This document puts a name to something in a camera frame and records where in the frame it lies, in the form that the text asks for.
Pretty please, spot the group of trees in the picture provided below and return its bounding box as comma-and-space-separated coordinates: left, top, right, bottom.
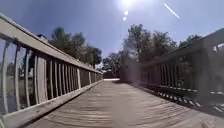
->
28, 26, 103, 70
101, 23, 203, 80

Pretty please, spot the wooden plank bridge deck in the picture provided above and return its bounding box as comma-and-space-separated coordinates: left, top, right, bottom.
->
24, 79, 224, 128

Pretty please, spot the pale concrete path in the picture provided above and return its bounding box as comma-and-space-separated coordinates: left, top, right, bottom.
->
103, 78, 121, 82

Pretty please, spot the pale wooden bridge railing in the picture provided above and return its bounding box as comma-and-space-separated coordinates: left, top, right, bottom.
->
0, 12, 104, 128

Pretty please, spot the dark wooden bridge railing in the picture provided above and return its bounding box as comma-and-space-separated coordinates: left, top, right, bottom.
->
120, 27, 224, 118

